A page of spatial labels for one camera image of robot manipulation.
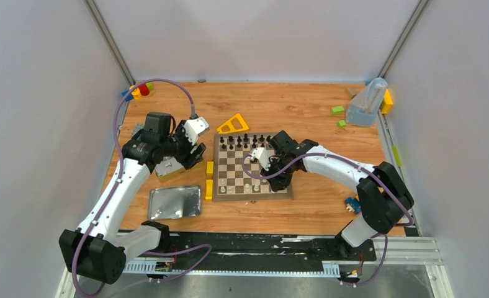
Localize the gray lego brick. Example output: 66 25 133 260
131 124 144 137

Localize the gold tin with white pieces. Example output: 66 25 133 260
154 157 187 183

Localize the yellow cylinder block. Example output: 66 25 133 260
131 88 143 100

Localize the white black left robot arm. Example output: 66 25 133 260
59 112 209 284

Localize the red cylinder block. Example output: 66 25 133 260
138 83 150 97

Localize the black chess pieces row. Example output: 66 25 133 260
214 133 273 153

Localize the blue cube block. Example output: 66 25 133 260
122 91 133 102

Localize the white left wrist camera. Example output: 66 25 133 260
184 117 210 145

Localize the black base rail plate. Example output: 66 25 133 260
125 232 377 277

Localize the silver tin lid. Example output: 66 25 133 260
147 185 201 220

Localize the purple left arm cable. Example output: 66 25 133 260
71 78 213 298

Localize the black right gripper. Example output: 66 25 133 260
260 156 296 192

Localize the clear blue plastic container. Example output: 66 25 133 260
346 78 388 127

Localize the yellow blue toy car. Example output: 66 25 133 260
344 196 361 214

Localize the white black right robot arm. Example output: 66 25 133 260
249 131 415 260

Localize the small yellow rectangular block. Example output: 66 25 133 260
205 161 214 177

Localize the green rectangular block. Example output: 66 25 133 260
331 106 345 115

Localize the yellow arch block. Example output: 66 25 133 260
205 179 213 201

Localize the wooden chess board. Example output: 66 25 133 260
213 150 294 202

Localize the yellow block at right wall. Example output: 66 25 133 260
380 89 394 114

